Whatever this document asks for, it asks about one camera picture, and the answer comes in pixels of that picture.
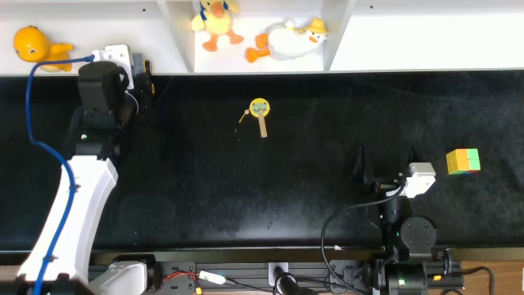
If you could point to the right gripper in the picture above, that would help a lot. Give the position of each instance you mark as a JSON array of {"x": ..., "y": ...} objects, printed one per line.
[{"x": 378, "y": 186}]

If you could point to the many-coloured puzzle cube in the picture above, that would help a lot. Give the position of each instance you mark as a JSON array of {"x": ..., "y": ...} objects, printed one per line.
[{"x": 462, "y": 161}]

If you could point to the yellow rattle drum toy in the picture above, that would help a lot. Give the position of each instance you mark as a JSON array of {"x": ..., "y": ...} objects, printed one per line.
[{"x": 259, "y": 108}]

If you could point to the grey and yellow toy truck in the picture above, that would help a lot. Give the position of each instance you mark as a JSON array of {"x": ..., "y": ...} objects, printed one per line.
[{"x": 146, "y": 65}]

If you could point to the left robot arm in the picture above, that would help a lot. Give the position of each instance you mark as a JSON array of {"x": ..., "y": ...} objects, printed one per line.
[{"x": 88, "y": 192}]

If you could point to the white shelf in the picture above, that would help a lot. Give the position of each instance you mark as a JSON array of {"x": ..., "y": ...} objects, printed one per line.
[{"x": 409, "y": 41}]

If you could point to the white plush duck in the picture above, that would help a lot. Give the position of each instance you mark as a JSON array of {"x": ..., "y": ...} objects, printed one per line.
[{"x": 288, "y": 43}]

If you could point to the yellow plush duck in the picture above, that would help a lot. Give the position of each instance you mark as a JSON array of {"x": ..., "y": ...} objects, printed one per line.
[{"x": 217, "y": 22}]

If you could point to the yellow rubber duck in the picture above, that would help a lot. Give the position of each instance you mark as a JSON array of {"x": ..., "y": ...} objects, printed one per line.
[{"x": 32, "y": 47}]

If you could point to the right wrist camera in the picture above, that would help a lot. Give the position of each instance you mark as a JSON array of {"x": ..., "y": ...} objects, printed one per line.
[{"x": 419, "y": 178}]

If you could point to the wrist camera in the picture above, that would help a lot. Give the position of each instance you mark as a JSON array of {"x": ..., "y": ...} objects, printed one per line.
[
  {"x": 419, "y": 178},
  {"x": 116, "y": 55}
]

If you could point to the mounting rail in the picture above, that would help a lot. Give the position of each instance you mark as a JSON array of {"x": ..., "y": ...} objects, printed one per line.
[{"x": 245, "y": 278}]

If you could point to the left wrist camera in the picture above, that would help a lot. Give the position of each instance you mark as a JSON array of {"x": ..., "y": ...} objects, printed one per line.
[{"x": 116, "y": 55}]

